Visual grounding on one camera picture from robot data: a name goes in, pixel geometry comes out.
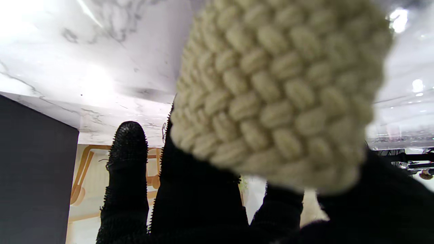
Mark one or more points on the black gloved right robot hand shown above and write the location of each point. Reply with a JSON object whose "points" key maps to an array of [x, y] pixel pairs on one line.
{"points": [[190, 203]]}

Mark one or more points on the beige woven belt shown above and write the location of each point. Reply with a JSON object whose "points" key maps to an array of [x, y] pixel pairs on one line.
{"points": [[278, 88]]}

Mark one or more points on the black storage box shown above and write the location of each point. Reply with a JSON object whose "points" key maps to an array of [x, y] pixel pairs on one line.
{"points": [[34, 176]]}

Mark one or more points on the printed room scene backdrop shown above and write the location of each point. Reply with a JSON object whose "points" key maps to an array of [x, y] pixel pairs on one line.
{"points": [[91, 189]]}

